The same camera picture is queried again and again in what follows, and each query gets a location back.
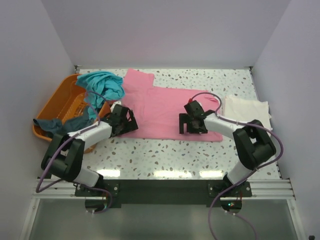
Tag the orange plastic laundry basket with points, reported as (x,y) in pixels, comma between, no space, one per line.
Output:
(68,101)

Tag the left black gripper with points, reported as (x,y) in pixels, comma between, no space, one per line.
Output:
(130,125)

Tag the pink t shirt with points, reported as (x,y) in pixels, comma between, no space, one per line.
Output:
(156,109)

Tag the dark teal t shirt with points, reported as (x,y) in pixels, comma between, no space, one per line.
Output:
(52,126)

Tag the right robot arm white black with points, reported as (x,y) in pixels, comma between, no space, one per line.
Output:
(252,141)

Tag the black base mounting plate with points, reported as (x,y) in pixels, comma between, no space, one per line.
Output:
(117,192)

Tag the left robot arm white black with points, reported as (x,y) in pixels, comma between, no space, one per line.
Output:
(64,156)

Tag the turquoise t shirt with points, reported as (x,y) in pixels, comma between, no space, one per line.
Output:
(107,85)

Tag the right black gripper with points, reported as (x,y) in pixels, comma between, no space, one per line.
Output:
(184,118)

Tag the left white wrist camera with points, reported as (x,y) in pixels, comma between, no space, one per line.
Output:
(119,102)

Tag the folded white t shirt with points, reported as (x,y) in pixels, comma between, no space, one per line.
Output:
(243,110)

